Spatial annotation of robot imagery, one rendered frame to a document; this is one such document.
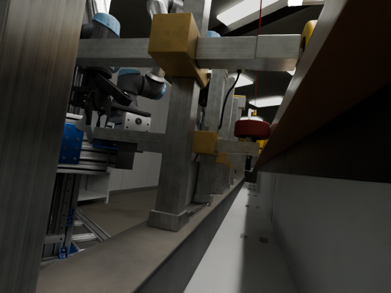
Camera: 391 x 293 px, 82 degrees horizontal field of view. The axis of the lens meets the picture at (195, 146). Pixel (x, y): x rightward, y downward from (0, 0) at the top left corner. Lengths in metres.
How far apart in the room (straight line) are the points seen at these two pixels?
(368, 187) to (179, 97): 0.25
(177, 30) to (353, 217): 0.26
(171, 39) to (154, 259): 0.24
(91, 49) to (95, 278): 0.30
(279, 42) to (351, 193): 0.18
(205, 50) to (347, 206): 0.23
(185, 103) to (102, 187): 3.67
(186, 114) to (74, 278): 0.23
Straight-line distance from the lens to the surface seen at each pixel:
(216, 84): 0.61
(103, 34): 0.73
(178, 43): 0.29
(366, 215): 0.23
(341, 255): 0.27
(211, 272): 0.43
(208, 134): 0.50
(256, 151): 0.52
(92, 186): 4.09
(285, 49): 0.31
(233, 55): 0.31
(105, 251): 0.26
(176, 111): 0.34
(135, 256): 0.25
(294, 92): 0.24
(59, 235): 1.36
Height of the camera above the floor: 0.80
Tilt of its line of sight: 4 degrees up
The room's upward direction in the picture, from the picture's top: 7 degrees clockwise
